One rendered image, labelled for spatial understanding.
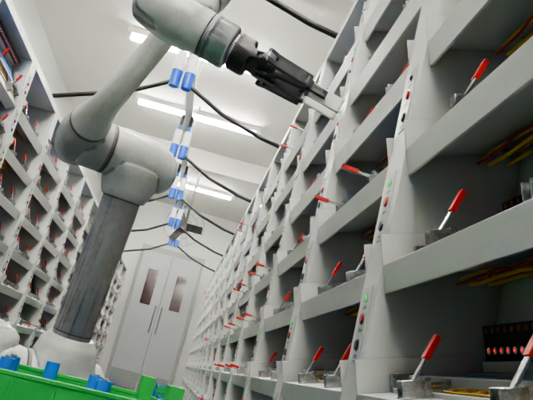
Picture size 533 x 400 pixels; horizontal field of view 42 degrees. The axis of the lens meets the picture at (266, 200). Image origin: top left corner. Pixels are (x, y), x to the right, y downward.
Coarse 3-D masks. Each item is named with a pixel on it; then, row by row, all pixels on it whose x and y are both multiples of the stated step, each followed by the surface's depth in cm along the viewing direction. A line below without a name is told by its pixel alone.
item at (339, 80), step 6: (348, 54) 215; (348, 60) 215; (342, 66) 223; (348, 66) 215; (342, 72) 223; (336, 78) 230; (342, 78) 223; (336, 84) 231; (342, 84) 237; (330, 90) 239; (336, 90) 242; (318, 114) 258
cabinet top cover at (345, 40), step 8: (360, 0) 227; (352, 8) 236; (360, 8) 231; (352, 16) 237; (360, 16) 236; (344, 24) 246; (352, 24) 242; (344, 32) 248; (352, 32) 247; (336, 40) 256; (344, 40) 254; (352, 40) 253; (336, 48) 261; (344, 48) 260; (328, 56) 269; (336, 56) 267; (344, 56) 266
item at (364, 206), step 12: (372, 180) 135; (384, 180) 127; (360, 192) 143; (372, 192) 135; (348, 204) 152; (360, 204) 143; (372, 204) 136; (324, 216) 184; (336, 216) 163; (348, 216) 152; (360, 216) 164; (372, 216) 164; (324, 228) 175; (336, 228) 163; (348, 228) 178; (360, 228) 179; (372, 228) 180; (324, 240) 176
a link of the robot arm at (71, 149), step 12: (60, 132) 171; (72, 132) 168; (60, 144) 173; (72, 144) 170; (84, 144) 170; (96, 144) 171; (108, 144) 174; (60, 156) 177; (72, 156) 175; (84, 156) 173; (96, 156) 173; (108, 156) 174; (96, 168) 177
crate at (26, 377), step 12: (0, 372) 78; (12, 372) 79; (24, 372) 97; (36, 372) 98; (0, 384) 78; (12, 384) 79; (24, 384) 79; (36, 384) 79; (48, 384) 80; (60, 384) 80; (72, 384) 99; (84, 384) 100; (144, 384) 101; (0, 396) 78; (12, 396) 78; (24, 396) 79; (36, 396) 79; (48, 396) 80; (60, 396) 80; (72, 396) 81; (84, 396) 81; (96, 396) 81; (108, 396) 82; (120, 396) 82; (132, 396) 102; (144, 396) 101; (168, 396) 84; (180, 396) 85
